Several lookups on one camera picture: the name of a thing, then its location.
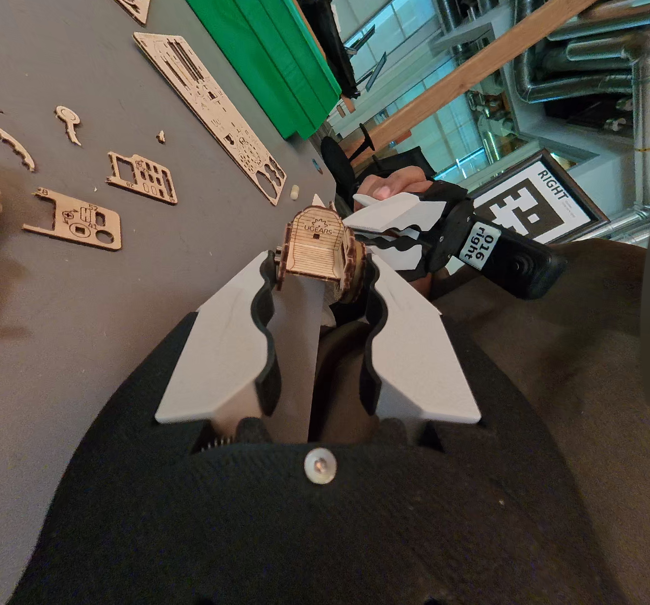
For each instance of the olive brown shirt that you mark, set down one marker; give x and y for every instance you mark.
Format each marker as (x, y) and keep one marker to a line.
(558, 351)

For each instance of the wooden beam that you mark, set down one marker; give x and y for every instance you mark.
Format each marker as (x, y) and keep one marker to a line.
(482, 62)

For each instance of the framed marker poster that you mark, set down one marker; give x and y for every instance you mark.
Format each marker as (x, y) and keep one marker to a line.
(568, 199)

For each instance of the shiny silver pipe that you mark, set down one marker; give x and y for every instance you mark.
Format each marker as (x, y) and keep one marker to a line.
(642, 133)

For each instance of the person's right hand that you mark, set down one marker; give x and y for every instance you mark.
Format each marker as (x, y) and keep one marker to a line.
(396, 181)

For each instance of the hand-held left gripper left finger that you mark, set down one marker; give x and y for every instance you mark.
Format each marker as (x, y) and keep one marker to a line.
(213, 356)

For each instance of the wooden wheel and seat assembly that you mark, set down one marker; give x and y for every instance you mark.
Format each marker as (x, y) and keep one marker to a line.
(315, 249)

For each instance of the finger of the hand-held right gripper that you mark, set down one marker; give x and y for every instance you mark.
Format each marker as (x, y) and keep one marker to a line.
(403, 258)
(391, 214)

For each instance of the black office chair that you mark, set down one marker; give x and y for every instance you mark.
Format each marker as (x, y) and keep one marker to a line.
(337, 161)

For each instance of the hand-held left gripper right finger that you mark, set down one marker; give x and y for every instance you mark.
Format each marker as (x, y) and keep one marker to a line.
(421, 361)

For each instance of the silver ventilation duct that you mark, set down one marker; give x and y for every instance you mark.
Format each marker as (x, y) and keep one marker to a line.
(574, 72)

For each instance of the hooked small wooden piece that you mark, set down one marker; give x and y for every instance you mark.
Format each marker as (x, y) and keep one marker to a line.
(68, 117)

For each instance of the green plastic bin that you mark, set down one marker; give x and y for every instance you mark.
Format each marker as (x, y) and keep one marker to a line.
(254, 31)

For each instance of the wooden piece with round hole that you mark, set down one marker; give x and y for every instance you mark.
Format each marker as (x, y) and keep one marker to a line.
(56, 224)

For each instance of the grey desk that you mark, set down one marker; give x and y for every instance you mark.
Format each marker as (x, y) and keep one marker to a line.
(101, 321)

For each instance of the wooden piece with grid cutouts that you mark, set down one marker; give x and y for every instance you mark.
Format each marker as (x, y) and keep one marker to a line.
(114, 176)

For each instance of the long wooden puzzle sheet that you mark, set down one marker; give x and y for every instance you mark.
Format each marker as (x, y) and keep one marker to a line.
(203, 102)

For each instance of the black bag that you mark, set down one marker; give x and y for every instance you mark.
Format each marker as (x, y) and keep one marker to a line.
(325, 31)

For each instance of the small white peg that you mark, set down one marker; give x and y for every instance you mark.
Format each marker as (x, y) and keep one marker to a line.
(294, 193)

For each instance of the curved toothed wooden piece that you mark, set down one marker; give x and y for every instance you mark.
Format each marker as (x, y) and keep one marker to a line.
(20, 151)

